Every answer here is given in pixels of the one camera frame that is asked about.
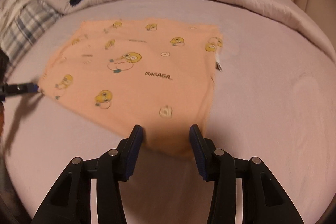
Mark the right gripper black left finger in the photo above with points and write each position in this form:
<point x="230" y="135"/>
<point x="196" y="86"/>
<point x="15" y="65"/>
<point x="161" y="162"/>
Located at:
<point x="69" y="199"/>

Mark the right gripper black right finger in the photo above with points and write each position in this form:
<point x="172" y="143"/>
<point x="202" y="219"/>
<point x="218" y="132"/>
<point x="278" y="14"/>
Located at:
<point x="264" y="199"/>

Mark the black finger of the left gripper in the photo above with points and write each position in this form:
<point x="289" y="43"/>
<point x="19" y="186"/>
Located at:
<point x="18" y="89"/>

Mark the peach cartoon duck garment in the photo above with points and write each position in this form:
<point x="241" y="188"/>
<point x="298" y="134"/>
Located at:
<point x="157" y="73"/>

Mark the plaid blue white pillow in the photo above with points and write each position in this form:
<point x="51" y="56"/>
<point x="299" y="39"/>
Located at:
<point x="34" y="19"/>

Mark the pink bed sheet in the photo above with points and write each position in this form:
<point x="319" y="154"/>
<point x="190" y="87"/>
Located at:
<point x="274" y="98"/>

